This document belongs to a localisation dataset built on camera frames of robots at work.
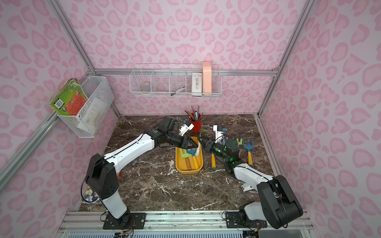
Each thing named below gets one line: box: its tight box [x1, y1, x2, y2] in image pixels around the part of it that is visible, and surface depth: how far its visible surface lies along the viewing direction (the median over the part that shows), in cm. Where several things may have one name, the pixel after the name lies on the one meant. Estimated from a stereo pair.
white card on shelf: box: [191, 72, 203, 97], surface depth 93 cm
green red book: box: [49, 77, 89, 116], surface depth 73 cm
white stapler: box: [241, 182, 254, 193], surface depth 83 cm
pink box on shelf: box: [202, 61, 212, 96], surface depth 84 cm
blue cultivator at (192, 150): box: [186, 148, 197, 157], surface depth 100 cm
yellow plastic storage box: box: [175, 137, 204, 175], surface depth 93 cm
